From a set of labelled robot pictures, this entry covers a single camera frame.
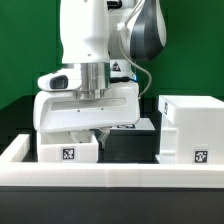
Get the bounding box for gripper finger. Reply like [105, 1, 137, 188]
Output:
[69, 131, 88, 143]
[99, 127, 110, 149]

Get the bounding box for marker tag sheet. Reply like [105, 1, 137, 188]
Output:
[112, 118, 155, 131]

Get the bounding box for white front drawer tray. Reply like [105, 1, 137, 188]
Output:
[37, 132, 98, 163]

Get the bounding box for white drawer cabinet box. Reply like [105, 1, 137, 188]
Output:
[156, 95, 224, 165]

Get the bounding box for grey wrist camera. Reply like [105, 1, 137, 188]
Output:
[38, 74, 81, 92]

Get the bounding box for white U-shaped border frame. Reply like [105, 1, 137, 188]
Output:
[0, 134, 224, 188]

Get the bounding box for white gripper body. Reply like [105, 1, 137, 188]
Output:
[33, 82, 140, 133]

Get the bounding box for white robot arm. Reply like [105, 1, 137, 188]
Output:
[33, 0, 166, 149]

